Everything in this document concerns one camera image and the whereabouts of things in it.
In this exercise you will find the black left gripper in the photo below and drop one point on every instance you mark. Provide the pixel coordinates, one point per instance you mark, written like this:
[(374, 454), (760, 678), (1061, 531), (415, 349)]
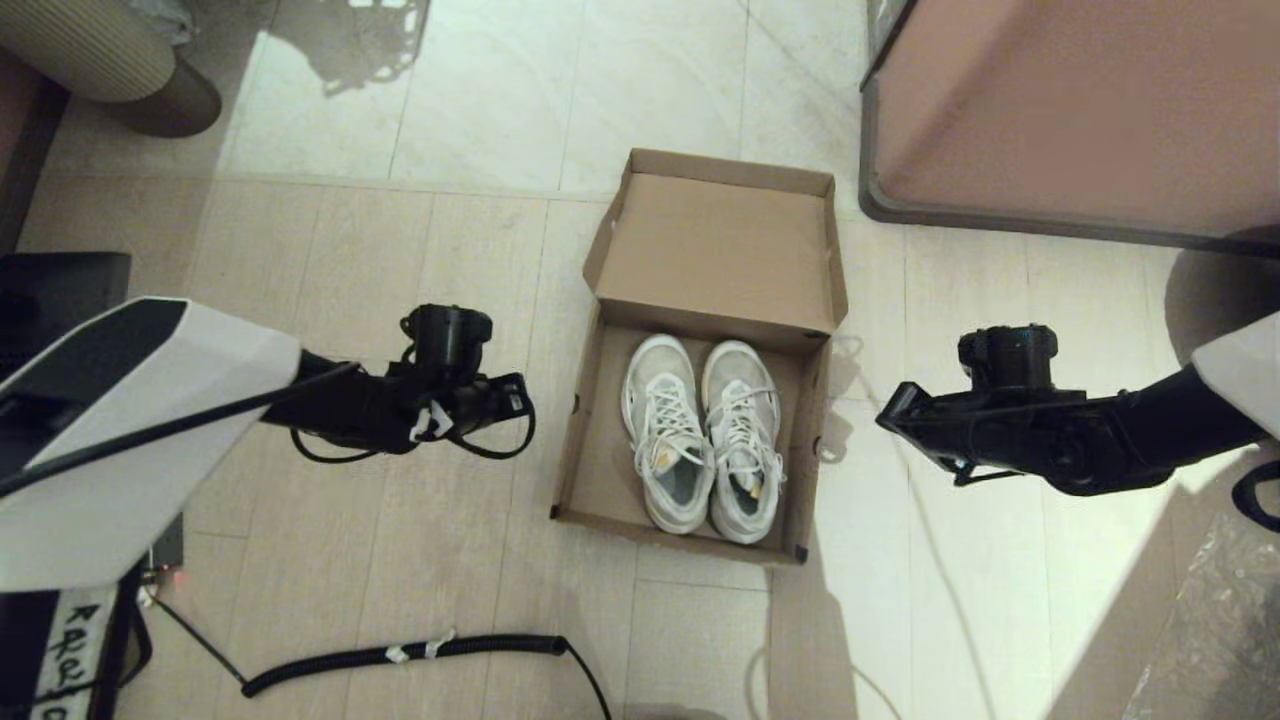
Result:
[(450, 400)]

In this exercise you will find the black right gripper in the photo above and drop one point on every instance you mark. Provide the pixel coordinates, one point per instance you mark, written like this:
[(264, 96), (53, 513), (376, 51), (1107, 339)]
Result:
[(1005, 420)]

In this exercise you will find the white mesh sneaker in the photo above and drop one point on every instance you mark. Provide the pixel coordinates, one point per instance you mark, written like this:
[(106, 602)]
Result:
[(665, 440), (745, 450)]

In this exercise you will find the brown cardboard shoe box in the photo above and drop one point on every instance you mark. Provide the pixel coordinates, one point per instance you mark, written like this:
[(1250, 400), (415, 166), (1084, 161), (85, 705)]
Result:
[(720, 240)]

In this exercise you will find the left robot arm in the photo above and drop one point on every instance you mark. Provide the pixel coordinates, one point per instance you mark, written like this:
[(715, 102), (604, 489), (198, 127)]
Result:
[(150, 430)]

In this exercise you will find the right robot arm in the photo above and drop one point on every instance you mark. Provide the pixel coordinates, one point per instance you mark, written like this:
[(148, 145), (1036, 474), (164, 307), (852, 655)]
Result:
[(1150, 440)]

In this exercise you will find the grey power supply box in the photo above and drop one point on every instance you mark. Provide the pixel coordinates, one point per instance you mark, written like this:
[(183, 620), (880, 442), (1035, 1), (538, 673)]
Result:
[(170, 545)]

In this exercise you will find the pink cabinet with grey base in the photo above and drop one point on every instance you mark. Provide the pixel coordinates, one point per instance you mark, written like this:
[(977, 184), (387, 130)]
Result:
[(1080, 110)]

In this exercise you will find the dark grey square block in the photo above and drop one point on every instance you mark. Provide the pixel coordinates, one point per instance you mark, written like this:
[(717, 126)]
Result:
[(60, 290)]

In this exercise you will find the grey crumpled cloth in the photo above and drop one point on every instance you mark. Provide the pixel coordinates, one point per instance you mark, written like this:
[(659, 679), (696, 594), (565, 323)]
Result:
[(165, 18)]

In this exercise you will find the ribbed beige round stool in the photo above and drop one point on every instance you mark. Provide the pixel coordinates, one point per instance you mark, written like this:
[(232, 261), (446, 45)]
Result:
[(90, 50)]

